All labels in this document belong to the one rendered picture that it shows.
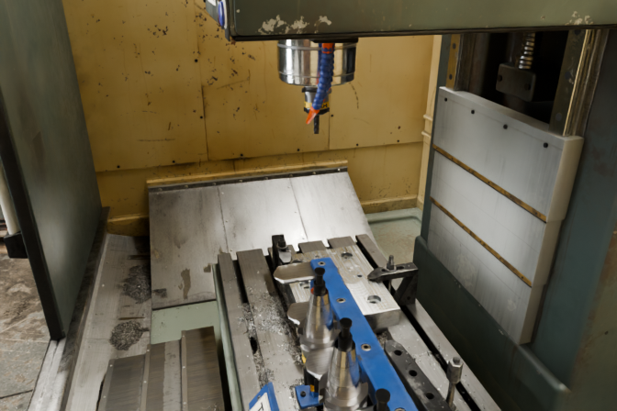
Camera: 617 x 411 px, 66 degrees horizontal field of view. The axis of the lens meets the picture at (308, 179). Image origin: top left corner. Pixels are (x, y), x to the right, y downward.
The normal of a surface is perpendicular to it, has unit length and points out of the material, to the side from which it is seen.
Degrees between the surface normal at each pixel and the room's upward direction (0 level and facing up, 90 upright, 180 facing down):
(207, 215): 24
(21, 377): 0
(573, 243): 90
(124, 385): 8
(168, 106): 90
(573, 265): 90
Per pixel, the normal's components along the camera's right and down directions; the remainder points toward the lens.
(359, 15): 0.26, 0.39
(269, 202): 0.11, -0.68
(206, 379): -0.03, -0.96
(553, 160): -0.97, 0.10
